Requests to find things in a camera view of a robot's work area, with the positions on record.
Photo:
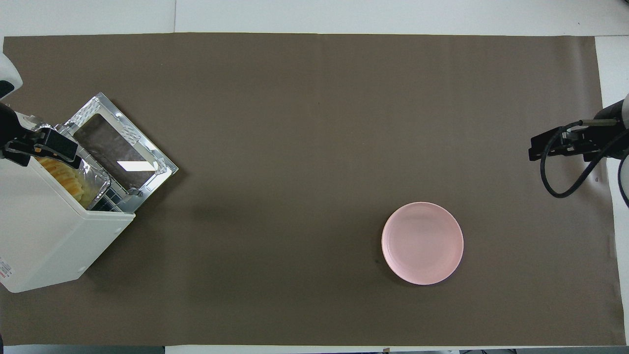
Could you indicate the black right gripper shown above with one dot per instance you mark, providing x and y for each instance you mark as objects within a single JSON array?
[{"x": 575, "y": 142}]

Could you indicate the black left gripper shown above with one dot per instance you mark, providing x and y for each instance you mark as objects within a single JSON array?
[{"x": 12, "y": 132}]

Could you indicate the sliced yellow bread loaf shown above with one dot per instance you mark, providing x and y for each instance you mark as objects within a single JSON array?
[{"x": 66, "y": 179}]

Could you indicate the aluminium foil tray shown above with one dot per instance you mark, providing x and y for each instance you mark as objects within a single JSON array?
[{"x": 96, "y": 182}]

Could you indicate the glass oven door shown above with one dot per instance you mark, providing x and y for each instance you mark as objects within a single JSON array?
[{"x": 110, "y": 142}]

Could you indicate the cream toaster oven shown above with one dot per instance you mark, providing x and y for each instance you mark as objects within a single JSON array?
[{"x": 44, "y": 236}]

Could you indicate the pink round plate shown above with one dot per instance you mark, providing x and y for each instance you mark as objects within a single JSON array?
[{"x": 422, "y": 243}]

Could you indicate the brown table mat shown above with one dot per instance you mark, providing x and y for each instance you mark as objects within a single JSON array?
[{"x": 295, "y": 147}]

